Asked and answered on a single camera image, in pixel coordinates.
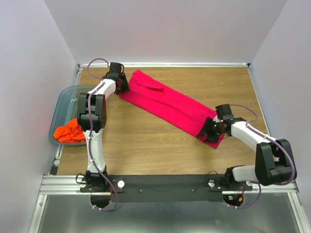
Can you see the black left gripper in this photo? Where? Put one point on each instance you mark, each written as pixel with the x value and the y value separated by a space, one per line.
pixel 126 86

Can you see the orange t-shirt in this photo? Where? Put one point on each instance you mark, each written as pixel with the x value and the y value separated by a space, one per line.
pixel 69 133

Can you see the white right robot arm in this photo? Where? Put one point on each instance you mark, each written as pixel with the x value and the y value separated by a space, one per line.
pixel 274 161

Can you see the clear plastic bin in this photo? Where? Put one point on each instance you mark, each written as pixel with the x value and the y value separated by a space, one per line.
pixel 66 110

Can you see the pink t-shirt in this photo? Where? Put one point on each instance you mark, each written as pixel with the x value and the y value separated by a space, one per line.
pixel 166 103

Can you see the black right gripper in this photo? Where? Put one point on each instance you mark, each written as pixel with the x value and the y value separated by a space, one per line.
pixel 211 138

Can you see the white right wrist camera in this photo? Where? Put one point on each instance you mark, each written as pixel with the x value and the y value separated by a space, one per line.
pixel 215 119

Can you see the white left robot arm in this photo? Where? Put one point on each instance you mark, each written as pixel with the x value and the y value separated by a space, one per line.
pixel 92 117

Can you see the aluminium front frame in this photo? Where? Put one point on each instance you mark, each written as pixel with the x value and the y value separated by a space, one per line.
pixel 166 204

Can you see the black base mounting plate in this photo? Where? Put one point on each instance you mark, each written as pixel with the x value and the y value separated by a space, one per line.
pixel 165 188

